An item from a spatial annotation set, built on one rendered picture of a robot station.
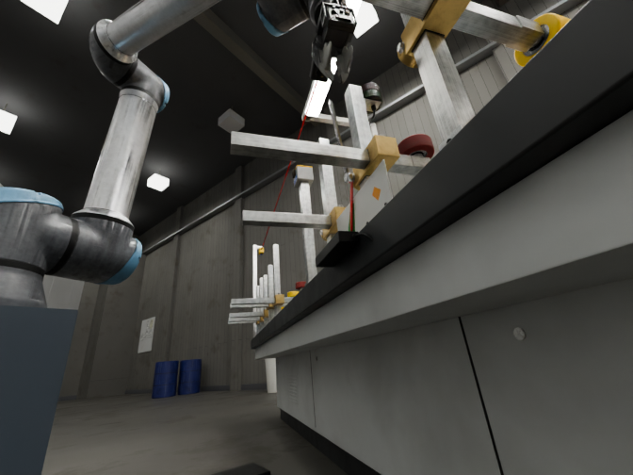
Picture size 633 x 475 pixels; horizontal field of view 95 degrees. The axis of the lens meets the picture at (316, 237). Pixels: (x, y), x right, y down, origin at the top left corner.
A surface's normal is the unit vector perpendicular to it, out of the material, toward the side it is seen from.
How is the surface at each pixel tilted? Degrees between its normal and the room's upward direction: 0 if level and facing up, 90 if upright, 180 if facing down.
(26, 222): 90
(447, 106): 90
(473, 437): 90
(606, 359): 90
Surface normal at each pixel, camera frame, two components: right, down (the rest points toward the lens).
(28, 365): 0.79, -0.30
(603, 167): -0.95, -0.04
